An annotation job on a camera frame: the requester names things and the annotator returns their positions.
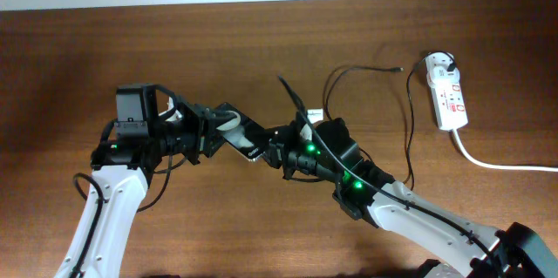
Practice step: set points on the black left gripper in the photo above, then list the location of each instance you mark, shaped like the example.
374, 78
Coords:
201, 119

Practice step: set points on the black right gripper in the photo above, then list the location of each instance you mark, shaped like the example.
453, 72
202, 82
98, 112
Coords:
281, 138

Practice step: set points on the black Galaxy smartphone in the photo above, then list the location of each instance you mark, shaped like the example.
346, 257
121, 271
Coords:
241, 133

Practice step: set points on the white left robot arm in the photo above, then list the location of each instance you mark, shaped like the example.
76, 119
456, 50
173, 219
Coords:
152, 123

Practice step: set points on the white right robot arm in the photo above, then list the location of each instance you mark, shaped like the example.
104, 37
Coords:
366, 192

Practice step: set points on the white power strip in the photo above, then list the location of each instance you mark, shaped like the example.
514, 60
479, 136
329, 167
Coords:
443, 78

